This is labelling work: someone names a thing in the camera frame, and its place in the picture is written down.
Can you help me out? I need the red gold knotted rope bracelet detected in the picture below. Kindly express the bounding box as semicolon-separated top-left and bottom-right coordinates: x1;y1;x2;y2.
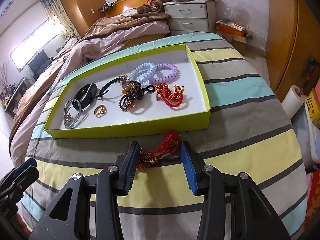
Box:
135;129;182;171

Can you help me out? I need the white drawer nightstand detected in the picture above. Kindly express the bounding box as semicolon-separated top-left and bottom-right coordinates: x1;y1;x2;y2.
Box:
164;0;217;36

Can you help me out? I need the black hair tie with beads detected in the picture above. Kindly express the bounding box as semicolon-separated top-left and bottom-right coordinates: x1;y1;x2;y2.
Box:
95;74;129;100

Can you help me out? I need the pink duvet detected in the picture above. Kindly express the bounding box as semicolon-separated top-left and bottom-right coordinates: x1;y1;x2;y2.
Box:
9;20;170;167

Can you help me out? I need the brown teddy bear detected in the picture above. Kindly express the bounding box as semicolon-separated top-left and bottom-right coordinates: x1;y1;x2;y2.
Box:
136;0;172;14

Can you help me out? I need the green rimmed white tray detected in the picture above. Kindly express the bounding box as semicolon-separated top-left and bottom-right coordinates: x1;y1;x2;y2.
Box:
44;44;210;139

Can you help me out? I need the black chair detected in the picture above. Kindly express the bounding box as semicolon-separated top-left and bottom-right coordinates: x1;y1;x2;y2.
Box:
28;50;53;80

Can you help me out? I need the grey cord hair tie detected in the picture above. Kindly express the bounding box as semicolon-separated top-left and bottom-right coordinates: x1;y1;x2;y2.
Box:
62;98;83;130

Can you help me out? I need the small red bead bracelet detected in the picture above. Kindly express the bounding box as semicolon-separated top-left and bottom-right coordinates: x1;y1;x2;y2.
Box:
154;83;187;110

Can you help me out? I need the purple spiral hair tie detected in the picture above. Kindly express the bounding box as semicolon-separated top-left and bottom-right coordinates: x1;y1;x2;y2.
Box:
149;62;181;86

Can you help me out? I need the striped table cloth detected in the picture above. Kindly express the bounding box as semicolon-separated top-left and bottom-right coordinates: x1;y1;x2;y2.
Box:
22;33;307;239

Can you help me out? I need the black fitness band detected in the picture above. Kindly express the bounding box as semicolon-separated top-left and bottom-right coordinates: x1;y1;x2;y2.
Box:
74;83;98;111

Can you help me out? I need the dark red bead bracelet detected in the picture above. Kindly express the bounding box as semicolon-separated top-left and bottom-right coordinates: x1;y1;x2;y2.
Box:
118;80;156;113

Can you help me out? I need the light blue spiral hair tie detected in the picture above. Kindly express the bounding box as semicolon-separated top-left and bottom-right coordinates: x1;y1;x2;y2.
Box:
128;61;157;84

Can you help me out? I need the brown blanket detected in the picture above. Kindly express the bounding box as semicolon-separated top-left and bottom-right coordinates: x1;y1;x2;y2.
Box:
10;11;172;136

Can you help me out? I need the floral curtain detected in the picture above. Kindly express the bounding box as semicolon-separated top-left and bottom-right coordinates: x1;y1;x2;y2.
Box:
41;0;80;40

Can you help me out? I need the orange book stack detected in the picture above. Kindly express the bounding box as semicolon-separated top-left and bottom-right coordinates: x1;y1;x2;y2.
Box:
215;20;252;43

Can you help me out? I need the wooden bed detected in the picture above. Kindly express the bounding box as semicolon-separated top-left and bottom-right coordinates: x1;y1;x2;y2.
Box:
8;0;176;156

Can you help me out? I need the wooden wardrobe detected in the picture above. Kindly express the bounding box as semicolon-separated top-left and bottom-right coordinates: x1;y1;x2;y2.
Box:
266;0;319;101

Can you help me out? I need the yellow printed box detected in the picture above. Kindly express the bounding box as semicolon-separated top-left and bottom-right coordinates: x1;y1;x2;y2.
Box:
305;88;320;129

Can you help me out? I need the gold ring hair tie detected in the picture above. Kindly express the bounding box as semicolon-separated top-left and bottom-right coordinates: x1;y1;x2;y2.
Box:
93;104;108;118

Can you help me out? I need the white paper roll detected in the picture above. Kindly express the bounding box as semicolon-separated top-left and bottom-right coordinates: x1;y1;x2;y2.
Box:
281;85;306;119

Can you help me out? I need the wooden side shelf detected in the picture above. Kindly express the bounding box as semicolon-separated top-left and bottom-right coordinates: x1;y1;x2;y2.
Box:
1;77;31;118

